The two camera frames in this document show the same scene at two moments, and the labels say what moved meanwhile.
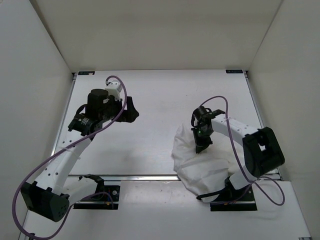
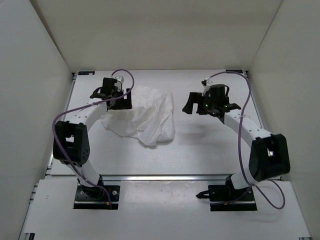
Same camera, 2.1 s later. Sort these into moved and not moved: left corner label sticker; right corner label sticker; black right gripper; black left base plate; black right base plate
Moved: black right gripper
Not moved: black right base plate; left corner label sticker; right corner label sticker; black left base plate
